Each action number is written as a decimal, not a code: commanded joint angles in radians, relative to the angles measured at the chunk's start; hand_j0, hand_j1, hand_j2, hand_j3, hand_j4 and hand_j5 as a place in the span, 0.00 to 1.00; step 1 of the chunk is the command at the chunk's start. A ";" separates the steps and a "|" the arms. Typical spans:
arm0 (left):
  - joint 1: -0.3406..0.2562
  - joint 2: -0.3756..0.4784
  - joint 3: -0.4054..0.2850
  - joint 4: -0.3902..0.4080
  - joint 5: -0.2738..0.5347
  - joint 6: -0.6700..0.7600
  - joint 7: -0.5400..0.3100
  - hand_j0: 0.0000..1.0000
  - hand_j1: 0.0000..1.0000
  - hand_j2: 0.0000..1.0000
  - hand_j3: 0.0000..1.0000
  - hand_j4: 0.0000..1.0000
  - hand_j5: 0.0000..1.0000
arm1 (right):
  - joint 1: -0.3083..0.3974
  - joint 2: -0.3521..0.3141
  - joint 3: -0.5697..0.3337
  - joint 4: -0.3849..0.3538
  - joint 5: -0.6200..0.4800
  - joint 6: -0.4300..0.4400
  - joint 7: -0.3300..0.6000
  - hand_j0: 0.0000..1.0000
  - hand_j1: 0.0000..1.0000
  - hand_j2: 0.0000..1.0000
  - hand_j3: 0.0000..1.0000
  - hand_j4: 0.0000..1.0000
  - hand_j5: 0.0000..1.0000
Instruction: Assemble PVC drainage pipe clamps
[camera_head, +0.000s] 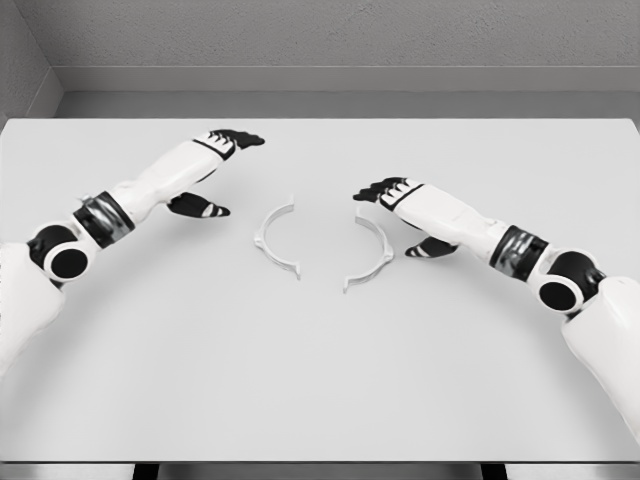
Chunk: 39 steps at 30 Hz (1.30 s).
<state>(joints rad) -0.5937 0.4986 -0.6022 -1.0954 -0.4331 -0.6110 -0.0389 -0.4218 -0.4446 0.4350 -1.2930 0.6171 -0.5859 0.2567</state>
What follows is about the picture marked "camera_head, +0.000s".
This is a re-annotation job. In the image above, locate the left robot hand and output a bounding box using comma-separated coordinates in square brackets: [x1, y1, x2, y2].
[142, 128, 267, 220]

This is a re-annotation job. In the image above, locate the white pipe clamp half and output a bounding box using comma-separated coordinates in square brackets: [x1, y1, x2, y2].
[251, 193, 304, 282]
[342, 205, 396, 295]

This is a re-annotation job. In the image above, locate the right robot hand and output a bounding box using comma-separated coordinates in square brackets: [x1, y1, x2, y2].
[352, 175, 484, 260]

